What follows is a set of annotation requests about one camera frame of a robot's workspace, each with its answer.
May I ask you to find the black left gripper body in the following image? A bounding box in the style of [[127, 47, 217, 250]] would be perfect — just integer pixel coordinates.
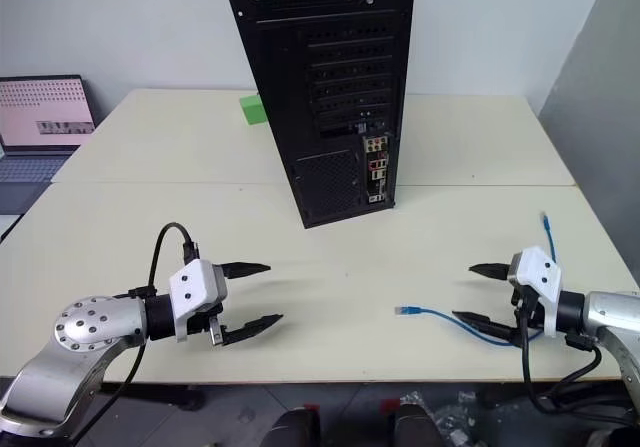
[[185, 263, 232, 349]]

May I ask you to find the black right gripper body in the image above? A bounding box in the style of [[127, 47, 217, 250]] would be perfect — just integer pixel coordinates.
[[507, 265, 546, 343]]

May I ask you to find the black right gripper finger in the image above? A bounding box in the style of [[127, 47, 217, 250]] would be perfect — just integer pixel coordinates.
[[468, 262, 513, 283], [451, 309, 519, 347]]

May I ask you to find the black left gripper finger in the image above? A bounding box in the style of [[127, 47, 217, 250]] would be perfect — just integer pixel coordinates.
[[222, 313, 285, 347], [220, 261, 272, 280]]

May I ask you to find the crumpled clear plastic wrap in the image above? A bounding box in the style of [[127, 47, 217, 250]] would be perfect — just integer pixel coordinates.
[[399, 389, 482, 444]]

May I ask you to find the dark rounded shape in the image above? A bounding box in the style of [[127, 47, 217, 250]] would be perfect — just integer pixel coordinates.
[[393, 403, 442, 447], [271, 406, 322, 447]]

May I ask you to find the green block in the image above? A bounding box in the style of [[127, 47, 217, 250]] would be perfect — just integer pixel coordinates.
[[238, 94, 267, 127]]

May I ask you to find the black computer tower case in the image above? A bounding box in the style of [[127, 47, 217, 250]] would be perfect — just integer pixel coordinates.
[[218, 0, 418, 230]]

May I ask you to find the open grey laptop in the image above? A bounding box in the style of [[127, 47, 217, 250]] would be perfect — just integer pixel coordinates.
[[0, 73, 98, 217]]

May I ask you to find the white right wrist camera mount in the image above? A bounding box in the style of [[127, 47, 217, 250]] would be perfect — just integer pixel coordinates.
[[507, 246, 565, 339]]

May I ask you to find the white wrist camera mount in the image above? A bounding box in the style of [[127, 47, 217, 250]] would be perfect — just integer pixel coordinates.
[[167, 258, 230, 344], [507, 246, 565, 339]]

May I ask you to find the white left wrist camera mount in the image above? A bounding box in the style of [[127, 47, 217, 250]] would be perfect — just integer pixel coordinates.
[[167, 258, 230, 344]]

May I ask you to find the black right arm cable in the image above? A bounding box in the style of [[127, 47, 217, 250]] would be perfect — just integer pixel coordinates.
[[513, 302, 632, 416]]

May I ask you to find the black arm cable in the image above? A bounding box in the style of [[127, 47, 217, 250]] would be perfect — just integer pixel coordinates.
[[513, 302, 632, 416], [73, 222, 202, 441]]

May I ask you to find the blue ethernet cable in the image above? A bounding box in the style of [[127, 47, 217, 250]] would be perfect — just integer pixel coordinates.
[[394, 211, 560, 344]]

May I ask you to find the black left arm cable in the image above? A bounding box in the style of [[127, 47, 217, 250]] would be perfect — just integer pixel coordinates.
[[73, 222, 202, 441]]

